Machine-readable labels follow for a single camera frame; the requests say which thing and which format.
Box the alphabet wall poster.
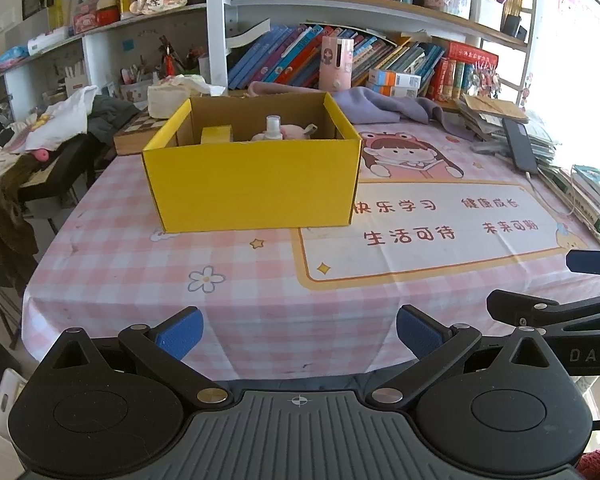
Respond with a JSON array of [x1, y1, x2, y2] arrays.
[[557, 0, 597, 27]]

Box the white cable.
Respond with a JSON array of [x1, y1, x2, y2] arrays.
[[524, 164, 582, 217]]

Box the colourful cartoon figure stand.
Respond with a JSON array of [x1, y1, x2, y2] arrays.
[[467, 64, 502, 99]]

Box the black chair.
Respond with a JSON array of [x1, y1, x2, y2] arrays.
[[14, 132, 102, 222]]

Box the row of leaning blue books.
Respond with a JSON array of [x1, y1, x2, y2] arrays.
[[226, 23, 447, 92]]

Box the white storage container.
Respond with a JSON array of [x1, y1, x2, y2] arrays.
[[469, 0, 505, 32]]

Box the small black box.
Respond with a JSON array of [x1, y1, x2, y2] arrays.
[[502, 13, 529, 44]]

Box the orange blue white boxes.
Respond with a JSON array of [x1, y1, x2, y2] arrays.
[[368, 69, 423, 99]]

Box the dark brown cloth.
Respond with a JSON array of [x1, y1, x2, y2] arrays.
[[0, 159, 40, 288]]

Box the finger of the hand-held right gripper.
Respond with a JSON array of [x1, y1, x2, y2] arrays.
[[565, 249, 600, 277], [486, 289, 600, 334]]

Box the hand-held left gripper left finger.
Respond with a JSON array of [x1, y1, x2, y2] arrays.
[[51, 305, 232, 409]]

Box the yellow cardboard box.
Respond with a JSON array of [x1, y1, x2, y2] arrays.
[[141, 92, 364, 235]]

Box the lavender cloth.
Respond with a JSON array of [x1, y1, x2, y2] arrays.
[[247, 81, 477, 142]]

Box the pile of books and papers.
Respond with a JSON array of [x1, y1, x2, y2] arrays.
[[451, 92, 600, 252]]

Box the white bookshelf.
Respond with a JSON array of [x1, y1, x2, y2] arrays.
[[206, 0, 539, 112]]

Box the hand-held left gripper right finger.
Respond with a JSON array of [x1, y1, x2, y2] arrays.
[[365, 304, 557, 408]]

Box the pile of clothes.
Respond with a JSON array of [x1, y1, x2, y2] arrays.
[[0, 84, 142, 162]]

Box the pink plush toy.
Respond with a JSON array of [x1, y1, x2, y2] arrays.
[[252, 123, 319, 142]]

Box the white side shelf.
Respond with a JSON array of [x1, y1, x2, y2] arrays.
[[0, 2, 212, 122]]

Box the wooden chessboard box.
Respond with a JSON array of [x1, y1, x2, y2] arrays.
[[113, 104, 177, 157]]

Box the row of red books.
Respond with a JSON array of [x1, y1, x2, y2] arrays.
[[426, 42, 501, 104]]

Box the brown envelope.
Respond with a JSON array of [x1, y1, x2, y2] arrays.
[[461, 93, 531, 122]]

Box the black phone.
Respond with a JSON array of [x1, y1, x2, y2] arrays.
[[502, 117, 539, 174]]

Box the pink dispenser box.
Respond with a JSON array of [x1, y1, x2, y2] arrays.
[[319, 35, 355, 93]]

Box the white spray bottle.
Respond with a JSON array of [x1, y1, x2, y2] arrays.
[[264, 114, 285, 142]]

